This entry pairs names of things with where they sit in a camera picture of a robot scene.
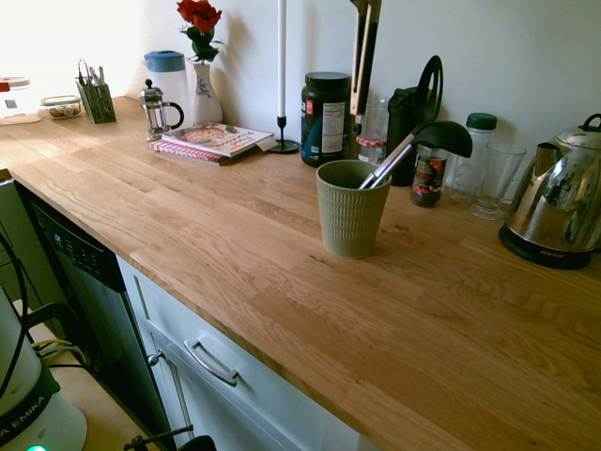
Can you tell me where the pizza cover cookbook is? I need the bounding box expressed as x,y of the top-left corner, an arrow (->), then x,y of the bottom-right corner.
162,122 -> 276,159

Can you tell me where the clear bottle green cap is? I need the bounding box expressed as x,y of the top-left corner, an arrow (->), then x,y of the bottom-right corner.
448,112 -> 499,204

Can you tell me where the glass french press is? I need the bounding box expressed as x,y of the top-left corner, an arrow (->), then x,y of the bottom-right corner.
139,78 -> 186,142

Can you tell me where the white floral vase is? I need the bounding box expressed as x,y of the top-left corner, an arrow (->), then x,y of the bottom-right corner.
187,60 -> 224,127

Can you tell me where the silver drawer handle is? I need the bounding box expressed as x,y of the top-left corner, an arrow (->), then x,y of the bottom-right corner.
183,338 -> 239,387

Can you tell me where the green cutlery caddy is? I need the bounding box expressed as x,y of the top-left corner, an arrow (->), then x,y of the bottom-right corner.
74,77 -> 117,125

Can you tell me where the black dishwasher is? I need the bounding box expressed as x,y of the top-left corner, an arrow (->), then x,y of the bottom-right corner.
16,182 -> 175,443

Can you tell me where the black base cable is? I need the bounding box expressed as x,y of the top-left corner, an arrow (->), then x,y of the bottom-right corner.
0,232 -> 30,396

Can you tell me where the red rose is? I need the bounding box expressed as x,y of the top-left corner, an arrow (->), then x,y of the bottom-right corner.
177,0 -> 224,65

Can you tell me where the black candle holder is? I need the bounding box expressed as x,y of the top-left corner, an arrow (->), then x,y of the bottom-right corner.
270,115 -> 301,155

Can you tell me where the black slotted spatula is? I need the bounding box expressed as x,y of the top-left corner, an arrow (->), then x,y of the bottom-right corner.
359,54 -> 445,189

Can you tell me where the glass food container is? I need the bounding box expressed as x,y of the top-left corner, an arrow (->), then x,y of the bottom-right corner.
39,95 -> 83,120

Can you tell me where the black ladle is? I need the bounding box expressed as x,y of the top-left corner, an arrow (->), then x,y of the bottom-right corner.
364,120 -> 474,189

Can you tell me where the glass jar red checked band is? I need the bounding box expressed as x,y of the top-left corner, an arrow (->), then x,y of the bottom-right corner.
357,97 -> 391,165

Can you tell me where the shiny steel electric kettle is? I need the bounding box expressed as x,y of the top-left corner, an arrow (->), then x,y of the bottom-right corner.
504,113 -> 601,253

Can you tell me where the footed drinking glass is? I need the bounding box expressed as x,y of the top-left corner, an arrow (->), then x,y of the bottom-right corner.
470,141 -> 528,221

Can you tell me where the green ribbed utensil holder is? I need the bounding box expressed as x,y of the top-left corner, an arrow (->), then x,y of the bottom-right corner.
315,159 -> 393,258

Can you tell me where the yellow cable bundle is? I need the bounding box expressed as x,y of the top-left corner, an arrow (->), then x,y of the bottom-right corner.
31,338 -> 86,364

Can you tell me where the white pitcher blue lid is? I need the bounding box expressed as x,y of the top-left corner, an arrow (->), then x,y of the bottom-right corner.
142,50 -> 192,128

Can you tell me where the black protein powder tub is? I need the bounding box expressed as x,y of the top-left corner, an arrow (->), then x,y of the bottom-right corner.
300,71 -> 353,169

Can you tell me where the white cabinet front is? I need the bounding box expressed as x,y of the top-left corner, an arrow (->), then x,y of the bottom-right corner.
116,256 -> 362,451

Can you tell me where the white container red clip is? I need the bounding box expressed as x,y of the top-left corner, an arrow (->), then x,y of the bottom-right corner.
0,75 -> 43,126

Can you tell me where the black kettle base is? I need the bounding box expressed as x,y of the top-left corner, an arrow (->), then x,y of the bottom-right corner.
498,225 -> 595,271

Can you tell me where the small spice jar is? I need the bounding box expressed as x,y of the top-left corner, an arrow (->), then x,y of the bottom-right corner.
410,143 -> 450,208

